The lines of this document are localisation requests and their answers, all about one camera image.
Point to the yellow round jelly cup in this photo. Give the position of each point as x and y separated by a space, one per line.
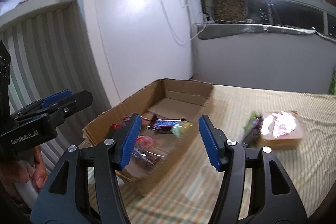
181 128

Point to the bread loaf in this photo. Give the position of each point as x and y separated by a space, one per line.
281 130

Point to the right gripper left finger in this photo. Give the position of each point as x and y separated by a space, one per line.
83 186

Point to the snickers bar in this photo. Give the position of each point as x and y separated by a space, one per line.
163 126

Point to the cardboard box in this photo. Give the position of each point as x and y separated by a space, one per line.
168 99

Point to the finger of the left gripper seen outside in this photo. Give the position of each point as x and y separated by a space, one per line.
66 103

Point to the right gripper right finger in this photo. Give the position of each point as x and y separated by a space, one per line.
273 199

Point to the striped bed sheet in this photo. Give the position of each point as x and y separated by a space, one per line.
190 152

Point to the woven basket on sill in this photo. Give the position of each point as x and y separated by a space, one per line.
231 11

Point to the grey window sill pad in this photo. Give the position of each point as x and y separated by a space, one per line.
214 31

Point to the left hand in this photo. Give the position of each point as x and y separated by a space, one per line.
16 171

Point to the red snack packet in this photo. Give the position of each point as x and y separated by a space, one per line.
124 122
145 153

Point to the dark chocolate wrapper upright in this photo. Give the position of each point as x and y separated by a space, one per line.
252 130

